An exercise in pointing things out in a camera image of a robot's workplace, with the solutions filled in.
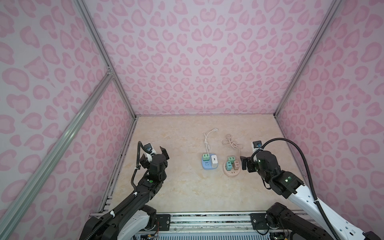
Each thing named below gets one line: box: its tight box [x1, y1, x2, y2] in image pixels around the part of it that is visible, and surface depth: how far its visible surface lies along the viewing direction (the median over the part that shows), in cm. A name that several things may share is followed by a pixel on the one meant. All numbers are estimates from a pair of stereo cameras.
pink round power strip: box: [222, 134, 243, 177], surface depth 91 cm
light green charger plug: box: [202, 153, 210, 161], surface depth 92 cm
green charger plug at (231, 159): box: [227, 156, 236, 164], surface depth 90 cm
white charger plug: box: [211, 155, 218, 168], surface depth 88 cm
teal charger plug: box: [226, 161, 233, 171], surface depth 88 cm
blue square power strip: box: [201, 154, 218, 171], surface depth 92 cm
